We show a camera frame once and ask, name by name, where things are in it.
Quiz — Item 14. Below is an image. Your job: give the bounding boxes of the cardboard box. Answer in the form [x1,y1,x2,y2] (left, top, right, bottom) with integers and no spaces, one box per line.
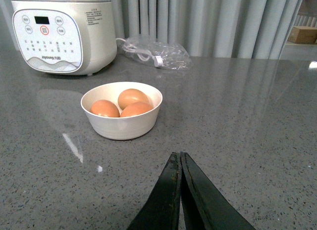
[288,26,317,44]

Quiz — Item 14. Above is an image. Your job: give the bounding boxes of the brown egg front in bowl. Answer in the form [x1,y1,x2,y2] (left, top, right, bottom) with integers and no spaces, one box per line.
[120,101,153,118]

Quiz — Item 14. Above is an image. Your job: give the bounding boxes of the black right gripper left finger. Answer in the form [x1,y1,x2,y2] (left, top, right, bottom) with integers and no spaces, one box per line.
[128,152,182,230]

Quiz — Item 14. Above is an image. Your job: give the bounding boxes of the grey curtain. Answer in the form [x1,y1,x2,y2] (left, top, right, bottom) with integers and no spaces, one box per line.
[111,0,302,59]

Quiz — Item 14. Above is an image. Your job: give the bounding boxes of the brown egg left in bowl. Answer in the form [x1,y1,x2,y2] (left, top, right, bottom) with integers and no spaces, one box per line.
[90,99,120,118]

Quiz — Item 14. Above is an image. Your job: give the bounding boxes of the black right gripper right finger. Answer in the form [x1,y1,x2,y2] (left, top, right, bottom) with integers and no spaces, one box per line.
[180,152,254,230]

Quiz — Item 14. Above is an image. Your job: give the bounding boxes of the clear plastic bag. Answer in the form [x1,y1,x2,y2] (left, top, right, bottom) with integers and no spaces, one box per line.
[116,34,193,70]

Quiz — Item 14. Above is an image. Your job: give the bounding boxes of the brown egg back in bowl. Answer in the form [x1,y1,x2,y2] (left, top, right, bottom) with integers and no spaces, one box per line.
[117,89,149,110]

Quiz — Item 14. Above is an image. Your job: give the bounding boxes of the brown egg in bowl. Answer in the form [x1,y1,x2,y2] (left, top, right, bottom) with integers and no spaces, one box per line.
[120,101,153,118]
[117,89,149,110]
[90,99,120,118]

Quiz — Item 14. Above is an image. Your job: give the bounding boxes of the white power cable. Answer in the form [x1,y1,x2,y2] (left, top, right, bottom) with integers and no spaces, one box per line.
[115,37,164,67]

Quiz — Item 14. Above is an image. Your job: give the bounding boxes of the white electric cooker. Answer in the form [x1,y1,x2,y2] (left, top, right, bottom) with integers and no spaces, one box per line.
[11,0,117,75]

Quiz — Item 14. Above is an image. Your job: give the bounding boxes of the white bowl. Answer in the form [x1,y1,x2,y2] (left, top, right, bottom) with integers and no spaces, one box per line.
[81,82,163,140]

